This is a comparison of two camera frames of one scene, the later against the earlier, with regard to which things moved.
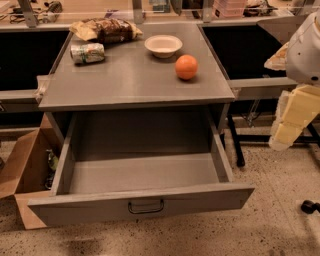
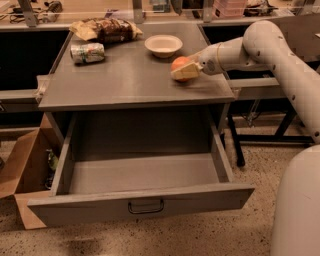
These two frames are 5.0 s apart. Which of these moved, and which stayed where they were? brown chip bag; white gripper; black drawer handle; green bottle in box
Moved: white gripper
Stayed: green bottle in box; brown chip bag; black drawer handle
